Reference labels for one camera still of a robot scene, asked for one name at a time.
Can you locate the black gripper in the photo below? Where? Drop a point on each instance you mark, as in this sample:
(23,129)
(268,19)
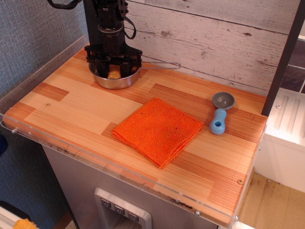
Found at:
(112,49)

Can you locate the steel pan with handle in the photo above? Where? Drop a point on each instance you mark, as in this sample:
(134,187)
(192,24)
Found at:
(115,84)

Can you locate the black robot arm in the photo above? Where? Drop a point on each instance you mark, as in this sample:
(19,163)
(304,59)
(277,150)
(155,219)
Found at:
(105,23)

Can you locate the orange folded cloth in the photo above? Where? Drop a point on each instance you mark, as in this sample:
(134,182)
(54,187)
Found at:
(158,131)

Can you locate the clear acrylic table guard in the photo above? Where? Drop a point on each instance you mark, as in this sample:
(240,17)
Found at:
(204,182)

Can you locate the grey and blue scoop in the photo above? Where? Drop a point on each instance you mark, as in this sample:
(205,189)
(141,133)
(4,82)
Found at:
(222,101)

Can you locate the grey toy fridge cabinet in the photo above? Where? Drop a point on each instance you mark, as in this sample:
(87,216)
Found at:
(78,181)

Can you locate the silver dispenser panel with buttons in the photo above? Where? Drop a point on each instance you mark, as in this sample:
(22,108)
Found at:
(117,213)

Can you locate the yellow object bottom left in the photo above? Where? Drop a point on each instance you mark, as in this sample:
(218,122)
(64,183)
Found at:
(24,224)

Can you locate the white toy sink unit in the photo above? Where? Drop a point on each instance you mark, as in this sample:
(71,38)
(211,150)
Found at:
(281,155)

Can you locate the black left vertical post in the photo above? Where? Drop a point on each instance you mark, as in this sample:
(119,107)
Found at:
(92,21)

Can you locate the black vertical post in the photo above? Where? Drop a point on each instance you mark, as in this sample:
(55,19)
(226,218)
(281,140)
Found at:
(285,58)
(92,21)

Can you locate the black right vertical post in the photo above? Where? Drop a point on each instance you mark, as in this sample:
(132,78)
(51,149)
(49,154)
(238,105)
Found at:
(285,58)

